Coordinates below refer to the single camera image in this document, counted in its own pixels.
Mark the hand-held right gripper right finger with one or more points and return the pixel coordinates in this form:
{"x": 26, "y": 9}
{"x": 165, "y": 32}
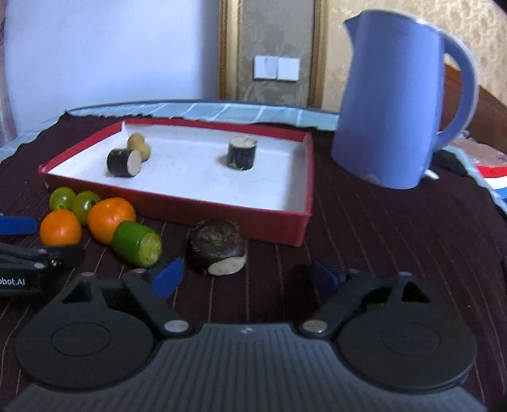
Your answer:
{"x": 323, "y": 277}

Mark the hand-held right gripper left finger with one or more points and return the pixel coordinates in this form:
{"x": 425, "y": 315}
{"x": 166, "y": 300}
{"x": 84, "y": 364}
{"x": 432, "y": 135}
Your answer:
{"x": 168, "y": 277}

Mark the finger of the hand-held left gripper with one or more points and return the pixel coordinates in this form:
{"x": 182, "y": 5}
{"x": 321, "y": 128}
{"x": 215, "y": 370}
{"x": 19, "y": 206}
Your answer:
{"x": 59, "y": 256}
{"x": 16, "y": 226}

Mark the small orange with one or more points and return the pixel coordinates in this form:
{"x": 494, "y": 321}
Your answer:
{"x": 60, "y": 233}

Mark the green cucumber piece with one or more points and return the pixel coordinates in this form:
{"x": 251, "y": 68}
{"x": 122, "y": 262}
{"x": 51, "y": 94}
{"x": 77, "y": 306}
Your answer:
{"x": 136, "y": 242}

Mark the green tomato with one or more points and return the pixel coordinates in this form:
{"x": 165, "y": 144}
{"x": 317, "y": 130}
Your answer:
{"x": 85, "y": 206}
{"x": 62, "y": 198}

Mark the dark water chestnut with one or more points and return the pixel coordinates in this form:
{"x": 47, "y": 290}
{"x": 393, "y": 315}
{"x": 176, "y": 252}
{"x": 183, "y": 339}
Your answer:
{"x": 218, "y": 245}

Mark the large orange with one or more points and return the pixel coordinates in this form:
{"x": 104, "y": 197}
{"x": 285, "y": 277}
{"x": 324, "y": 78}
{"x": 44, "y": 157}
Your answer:
{"x": 111, "y": 220}

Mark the red cardboard box tray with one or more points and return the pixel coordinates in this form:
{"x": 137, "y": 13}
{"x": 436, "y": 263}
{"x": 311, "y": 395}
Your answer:
{"x": 186, "y": 182}

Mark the dark sugarcane piece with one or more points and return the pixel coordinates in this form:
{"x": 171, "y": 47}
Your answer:
{"x": 241, "y": 155}
{"x": 121, "y": 162}

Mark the dark maroon striped cloth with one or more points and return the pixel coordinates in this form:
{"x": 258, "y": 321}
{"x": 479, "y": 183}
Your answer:
{"x": 396, "y": 245}

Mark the pink curtain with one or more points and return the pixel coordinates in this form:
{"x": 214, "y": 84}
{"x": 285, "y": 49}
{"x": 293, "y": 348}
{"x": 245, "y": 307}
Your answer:
{"x": 4, "y": 119}

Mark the teal checked sheet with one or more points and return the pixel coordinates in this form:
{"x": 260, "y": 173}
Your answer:
{"x": 222, "y": 113}

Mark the blue electric kettle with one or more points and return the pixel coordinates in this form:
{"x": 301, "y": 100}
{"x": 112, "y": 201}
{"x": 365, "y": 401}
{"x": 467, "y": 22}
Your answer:
{"x": 388, "y": 107}

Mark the red white blue striped blanket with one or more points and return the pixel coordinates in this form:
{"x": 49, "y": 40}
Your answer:
{"x": 491, "y": 174}

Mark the white wall light switch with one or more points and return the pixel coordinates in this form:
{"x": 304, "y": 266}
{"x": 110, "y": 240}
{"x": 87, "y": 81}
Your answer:
{"x": 276, "y": 68}

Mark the gold framed wall panel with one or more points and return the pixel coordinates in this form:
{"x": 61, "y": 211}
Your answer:
{"x": 277, "y": 35}

